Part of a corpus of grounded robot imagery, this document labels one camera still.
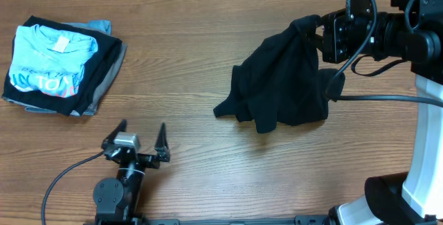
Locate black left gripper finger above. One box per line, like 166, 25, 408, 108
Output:
154, 123, 170, 162
101, 119, 127, 150

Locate black folded garment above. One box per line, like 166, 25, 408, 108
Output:
2, 16, 125, 116

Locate black t-shirt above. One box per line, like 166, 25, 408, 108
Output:
213, 15, 345, 134

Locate light blue printed t-shirt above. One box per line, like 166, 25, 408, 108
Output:
8, 24, 98, 98

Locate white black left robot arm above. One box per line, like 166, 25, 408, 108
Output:
93, 119, 170, 225

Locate grey folded garment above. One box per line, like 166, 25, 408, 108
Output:
69, 22, 128, 117

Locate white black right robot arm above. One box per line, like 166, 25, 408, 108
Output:
316, 0, 442, 224

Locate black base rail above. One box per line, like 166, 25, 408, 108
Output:
145, 215, 327, 225

